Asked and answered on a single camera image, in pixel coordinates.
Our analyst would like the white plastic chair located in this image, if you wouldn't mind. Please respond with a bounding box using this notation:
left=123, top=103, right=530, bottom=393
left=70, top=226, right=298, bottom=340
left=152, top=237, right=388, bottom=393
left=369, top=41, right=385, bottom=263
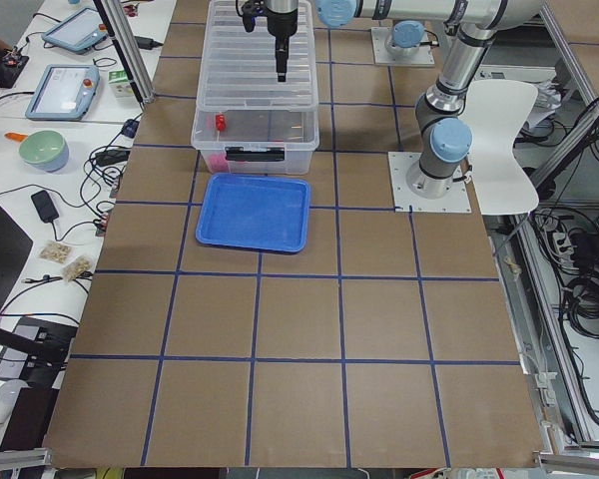
left=460, top=79, right=539, bottom=216

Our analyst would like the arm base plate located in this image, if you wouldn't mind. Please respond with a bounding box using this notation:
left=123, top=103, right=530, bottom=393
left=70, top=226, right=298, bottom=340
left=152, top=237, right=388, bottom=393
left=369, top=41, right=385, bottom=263
left=370, top=27, right=435, bottom=68
left=388, top=152, right=471, bottom=214

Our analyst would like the black power adapter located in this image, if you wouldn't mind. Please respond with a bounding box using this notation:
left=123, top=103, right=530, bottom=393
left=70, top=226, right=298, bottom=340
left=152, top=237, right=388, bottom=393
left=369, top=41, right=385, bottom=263
left=134, top=36, right=163, bottom=50

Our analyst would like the red block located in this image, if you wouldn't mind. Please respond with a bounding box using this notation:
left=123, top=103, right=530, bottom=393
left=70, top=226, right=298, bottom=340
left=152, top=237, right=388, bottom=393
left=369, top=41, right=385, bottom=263
left=215, top=114, right=227, bottom=132

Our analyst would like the black computer mouse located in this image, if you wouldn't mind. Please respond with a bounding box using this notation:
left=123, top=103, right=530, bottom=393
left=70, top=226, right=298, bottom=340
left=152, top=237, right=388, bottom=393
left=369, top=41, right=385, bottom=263
left=31, top=190, right=59, bottom=224

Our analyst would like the green white carton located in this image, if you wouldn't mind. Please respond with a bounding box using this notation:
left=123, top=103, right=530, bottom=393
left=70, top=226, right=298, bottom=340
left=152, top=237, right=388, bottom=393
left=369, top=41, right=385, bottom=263
left=107, top=70, right=134, bottom=98

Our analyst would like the teach pendant tablet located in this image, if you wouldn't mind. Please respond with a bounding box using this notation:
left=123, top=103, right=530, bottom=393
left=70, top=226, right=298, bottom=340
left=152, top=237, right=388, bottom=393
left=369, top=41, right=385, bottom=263
left=25, top=64, right=100, bottom=121
left=42, top=7, right=108, bottom=54

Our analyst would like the blue plastic tray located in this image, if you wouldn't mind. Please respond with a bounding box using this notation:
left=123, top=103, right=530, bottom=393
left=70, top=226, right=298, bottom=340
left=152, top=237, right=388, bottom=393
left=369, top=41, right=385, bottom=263
left=196, top=173, right=311, bottom=253

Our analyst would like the coiled black cable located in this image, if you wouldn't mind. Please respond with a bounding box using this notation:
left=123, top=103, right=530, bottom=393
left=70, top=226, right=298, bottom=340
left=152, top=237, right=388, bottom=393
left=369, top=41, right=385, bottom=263
left=561, top=276, right=599, bottom=340

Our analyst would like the snack bag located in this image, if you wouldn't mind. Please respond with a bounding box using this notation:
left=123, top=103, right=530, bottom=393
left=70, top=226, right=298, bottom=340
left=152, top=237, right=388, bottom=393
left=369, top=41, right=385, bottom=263
left=61, top=255, right=93, bottom=282
left=39, top=240, right=73, bottom=264

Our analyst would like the toy carrot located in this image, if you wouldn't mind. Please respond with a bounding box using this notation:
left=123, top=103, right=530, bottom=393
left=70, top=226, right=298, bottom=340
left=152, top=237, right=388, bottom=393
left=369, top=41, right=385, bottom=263
left=4, top=132, right=28, bottom=143

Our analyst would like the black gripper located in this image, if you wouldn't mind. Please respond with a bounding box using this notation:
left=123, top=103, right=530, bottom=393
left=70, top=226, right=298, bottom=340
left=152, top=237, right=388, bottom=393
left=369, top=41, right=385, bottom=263
left=241, top=0, right=299, bottom=83

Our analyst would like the green bowl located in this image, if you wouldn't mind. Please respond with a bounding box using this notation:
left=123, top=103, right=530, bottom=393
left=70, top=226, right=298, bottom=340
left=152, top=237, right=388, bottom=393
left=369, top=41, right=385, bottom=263
left=19, top=130, right=69, bottom=173

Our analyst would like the aluminium frame post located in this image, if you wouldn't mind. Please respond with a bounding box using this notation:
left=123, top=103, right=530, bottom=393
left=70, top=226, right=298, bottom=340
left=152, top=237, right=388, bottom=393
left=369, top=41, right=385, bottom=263
left=94, top=0, right=155, bottom=105

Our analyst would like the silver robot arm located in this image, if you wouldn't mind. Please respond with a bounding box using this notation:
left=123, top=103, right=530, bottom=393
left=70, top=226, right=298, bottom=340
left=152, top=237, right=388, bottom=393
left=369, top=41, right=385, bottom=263
left=236, top=0, right=299, bottom=83
left=315, top=0, right=544, bottom=199

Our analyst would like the clear plastic box lid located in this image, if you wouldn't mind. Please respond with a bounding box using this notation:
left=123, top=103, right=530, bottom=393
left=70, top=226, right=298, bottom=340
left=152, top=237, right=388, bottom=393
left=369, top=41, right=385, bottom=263
left=197, top=1, right=318, bottom=112

